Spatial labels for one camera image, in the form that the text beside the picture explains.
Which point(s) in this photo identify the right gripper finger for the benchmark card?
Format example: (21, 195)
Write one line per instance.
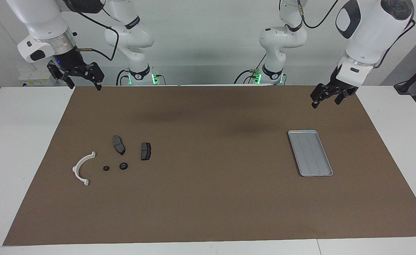
(98, 85)
(70, 83)

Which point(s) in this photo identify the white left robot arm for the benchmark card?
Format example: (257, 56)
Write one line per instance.
(370, 32)

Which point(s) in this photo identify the rectangular dark grey brake pad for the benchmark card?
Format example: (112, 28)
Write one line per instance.
(146, 151)

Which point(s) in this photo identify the brown table mat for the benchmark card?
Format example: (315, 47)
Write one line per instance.
(208, 198)

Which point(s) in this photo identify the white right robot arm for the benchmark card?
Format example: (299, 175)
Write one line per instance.
(41, 21)

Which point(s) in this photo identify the white curved plastic bracket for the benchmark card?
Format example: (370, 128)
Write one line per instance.
(75, 170)

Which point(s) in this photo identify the silver metal tray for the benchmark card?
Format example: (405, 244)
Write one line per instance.
(314, 159)

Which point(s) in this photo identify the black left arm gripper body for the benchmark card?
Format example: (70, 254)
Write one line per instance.
(337, 86)

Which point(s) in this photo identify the white power box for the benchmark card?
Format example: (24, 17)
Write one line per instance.
(30, 78)

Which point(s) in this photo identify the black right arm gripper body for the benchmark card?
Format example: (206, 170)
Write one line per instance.
(75, 65)

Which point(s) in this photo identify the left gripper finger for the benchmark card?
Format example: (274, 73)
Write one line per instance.
(339, 99)
(315, 103)

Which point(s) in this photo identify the curved dark grey brake pad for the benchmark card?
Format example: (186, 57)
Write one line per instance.
(118, 145)

